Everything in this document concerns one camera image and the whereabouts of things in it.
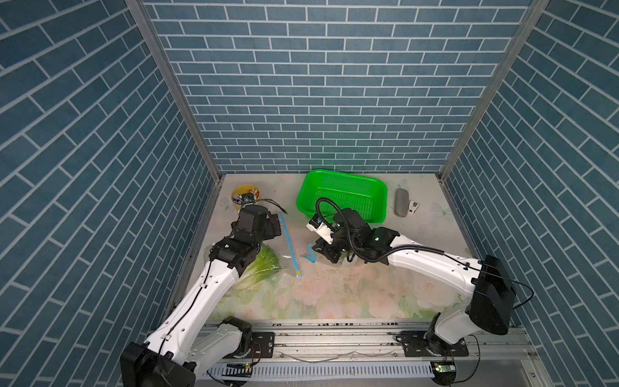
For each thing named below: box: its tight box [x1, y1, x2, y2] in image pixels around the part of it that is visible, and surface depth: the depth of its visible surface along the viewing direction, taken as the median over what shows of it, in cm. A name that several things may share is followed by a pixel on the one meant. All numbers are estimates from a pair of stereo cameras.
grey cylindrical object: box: [394, 187, 409, 218], surface depth 110 cm
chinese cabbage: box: [235, 243, 283, 292], surface depth 84 cm
